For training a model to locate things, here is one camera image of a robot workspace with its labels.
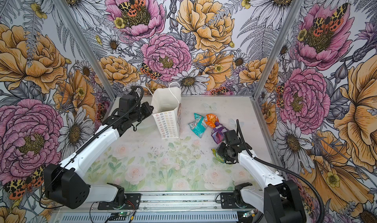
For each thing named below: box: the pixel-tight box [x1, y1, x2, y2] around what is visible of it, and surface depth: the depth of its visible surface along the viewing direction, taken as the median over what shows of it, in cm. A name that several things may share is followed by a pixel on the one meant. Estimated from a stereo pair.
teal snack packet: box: [188, 112, 208, 139], surface depth 101 cm
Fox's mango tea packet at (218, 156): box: [211, 148, 226, 164], surface depth 83 cm
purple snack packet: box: [211, 121, 230, 145], surface depth 95 cm
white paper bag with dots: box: [151, 86, 182, 140], surface depth 90 cm
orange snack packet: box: [204, 113, 219, 129], surface depth 101 cm
